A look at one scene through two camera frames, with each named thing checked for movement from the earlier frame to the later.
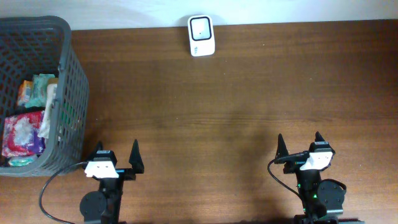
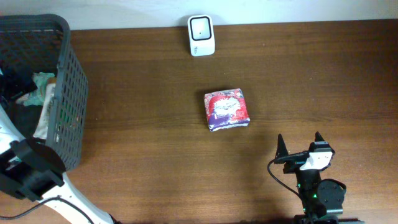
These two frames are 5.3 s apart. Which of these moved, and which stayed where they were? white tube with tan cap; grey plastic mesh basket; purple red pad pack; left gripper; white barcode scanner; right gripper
Moved: left gripper; purple red pad pack
Stayed: white tube with tan cap; grey plastic mesh basket; white barcode scanner; right gripper
